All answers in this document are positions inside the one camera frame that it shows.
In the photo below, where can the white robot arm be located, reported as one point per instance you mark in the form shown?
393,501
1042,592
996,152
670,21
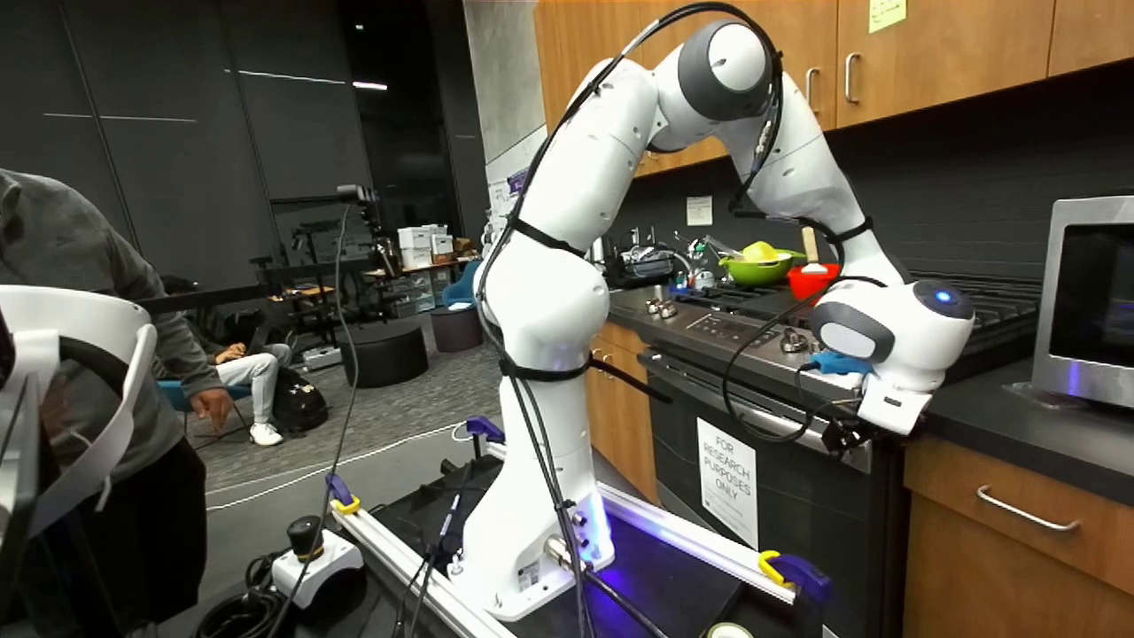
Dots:
543,518

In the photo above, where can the white research purposes sign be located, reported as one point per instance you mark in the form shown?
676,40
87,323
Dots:
729,478

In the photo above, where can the upper wooden cabinets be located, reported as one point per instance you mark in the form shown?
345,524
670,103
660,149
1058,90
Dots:
946,51

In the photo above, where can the seated person in background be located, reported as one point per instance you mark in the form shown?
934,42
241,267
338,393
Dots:
241,374

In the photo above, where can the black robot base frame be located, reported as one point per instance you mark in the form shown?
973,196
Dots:
781,577

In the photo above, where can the white paper note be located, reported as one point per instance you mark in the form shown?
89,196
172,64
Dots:
883,15

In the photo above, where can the wooden top drawer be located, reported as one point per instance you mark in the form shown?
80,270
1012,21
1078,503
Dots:
1055,518

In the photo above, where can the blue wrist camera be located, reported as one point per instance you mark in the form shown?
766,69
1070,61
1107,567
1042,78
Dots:
837,361

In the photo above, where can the black microwave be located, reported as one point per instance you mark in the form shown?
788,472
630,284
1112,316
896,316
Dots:
1085,313

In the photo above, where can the red pot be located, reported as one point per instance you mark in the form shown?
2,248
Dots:
813,276

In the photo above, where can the green bowl with vegetables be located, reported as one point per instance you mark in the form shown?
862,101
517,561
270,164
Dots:
761,264

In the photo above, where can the stainless steel stove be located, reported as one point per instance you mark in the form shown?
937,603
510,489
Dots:
827,484

